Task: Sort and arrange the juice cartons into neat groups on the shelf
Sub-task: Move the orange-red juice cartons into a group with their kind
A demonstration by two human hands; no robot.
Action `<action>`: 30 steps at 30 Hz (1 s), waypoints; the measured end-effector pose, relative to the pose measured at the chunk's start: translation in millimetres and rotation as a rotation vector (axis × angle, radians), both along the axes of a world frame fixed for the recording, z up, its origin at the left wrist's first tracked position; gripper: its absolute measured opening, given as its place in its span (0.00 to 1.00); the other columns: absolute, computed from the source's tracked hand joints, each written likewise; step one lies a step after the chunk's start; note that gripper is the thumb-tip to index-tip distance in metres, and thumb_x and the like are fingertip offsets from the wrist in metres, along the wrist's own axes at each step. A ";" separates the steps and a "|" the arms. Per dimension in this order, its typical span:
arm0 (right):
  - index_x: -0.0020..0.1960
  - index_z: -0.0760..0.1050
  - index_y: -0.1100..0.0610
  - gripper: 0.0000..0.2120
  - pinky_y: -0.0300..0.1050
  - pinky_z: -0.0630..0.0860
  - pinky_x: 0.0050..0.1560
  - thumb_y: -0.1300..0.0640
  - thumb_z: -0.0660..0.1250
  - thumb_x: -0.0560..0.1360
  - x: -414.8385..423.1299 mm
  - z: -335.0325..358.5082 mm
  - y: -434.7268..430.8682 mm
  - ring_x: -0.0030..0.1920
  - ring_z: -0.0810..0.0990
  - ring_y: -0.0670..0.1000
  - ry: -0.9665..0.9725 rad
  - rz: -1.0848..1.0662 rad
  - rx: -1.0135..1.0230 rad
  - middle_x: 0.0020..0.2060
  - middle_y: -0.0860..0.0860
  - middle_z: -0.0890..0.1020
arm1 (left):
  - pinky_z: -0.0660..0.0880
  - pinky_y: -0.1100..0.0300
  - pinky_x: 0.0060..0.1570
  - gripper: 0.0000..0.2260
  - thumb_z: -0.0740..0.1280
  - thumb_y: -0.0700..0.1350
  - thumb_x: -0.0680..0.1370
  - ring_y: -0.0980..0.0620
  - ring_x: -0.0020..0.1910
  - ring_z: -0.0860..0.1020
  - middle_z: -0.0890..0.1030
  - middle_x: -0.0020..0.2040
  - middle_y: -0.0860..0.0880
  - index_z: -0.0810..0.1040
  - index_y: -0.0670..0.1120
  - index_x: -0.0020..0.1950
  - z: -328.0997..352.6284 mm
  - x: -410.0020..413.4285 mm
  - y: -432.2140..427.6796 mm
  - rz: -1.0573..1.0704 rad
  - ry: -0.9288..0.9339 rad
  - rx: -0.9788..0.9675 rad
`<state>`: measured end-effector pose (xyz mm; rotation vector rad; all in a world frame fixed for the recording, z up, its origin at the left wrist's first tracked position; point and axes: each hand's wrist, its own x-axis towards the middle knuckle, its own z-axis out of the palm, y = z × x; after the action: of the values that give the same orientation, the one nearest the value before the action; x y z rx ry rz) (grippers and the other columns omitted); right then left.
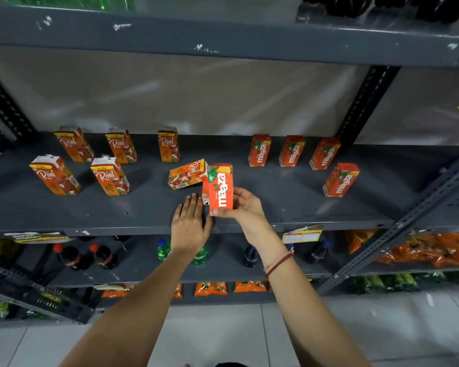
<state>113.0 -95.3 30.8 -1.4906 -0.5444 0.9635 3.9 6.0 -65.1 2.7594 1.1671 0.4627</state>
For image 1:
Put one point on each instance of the person's left hand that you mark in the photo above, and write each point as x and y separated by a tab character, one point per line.
189	229

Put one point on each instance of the person's right hand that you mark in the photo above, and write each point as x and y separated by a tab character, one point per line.
248	217

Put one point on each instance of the person's left middle finger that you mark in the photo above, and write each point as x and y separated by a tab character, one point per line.
193	205

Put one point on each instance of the person's left little finger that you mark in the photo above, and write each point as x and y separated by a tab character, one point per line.
178	214

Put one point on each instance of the person's right thumb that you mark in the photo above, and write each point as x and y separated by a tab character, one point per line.
226	213

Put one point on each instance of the person's left thumb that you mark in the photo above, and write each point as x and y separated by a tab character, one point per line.
210	226

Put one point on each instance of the red-orange mango drink carton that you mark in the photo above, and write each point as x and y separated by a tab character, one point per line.
220	189
291	151
259	150
324	154
341	180

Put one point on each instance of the person's left forearm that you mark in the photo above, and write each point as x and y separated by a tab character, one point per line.
137	313

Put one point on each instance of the person's right forearm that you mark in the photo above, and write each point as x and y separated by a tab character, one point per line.
310	313

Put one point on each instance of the orange white-topped juice carton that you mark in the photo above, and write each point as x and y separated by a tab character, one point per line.
55	176
186	174
168	145
110	176
121	146
75	145

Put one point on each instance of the green blue-capped soda bottle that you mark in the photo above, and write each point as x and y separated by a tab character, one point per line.
163	250

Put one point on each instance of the dark blue-capped soda bottle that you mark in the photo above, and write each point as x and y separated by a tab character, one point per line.
316	252
251	256

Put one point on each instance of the orange snack packet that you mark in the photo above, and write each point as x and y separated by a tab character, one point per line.
249	287
116	292
210	289
178	291

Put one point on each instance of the white yellow shelf label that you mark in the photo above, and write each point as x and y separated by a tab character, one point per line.
38	237
302	235

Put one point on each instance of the red-capped cola bottle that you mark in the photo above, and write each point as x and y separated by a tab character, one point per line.
70	257
105	257

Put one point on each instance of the dark slotted metal shelf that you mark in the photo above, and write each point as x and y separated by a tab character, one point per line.
38	298

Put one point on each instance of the grey metal shelving rack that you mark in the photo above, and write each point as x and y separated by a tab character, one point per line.
229	38

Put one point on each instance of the row of green snack bags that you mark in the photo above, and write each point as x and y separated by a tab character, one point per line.
397	282

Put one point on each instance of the row of orange snack bags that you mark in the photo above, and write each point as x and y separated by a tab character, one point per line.
432	250

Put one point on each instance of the large dark plastic bottle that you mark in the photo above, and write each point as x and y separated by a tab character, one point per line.
443	7
350	4

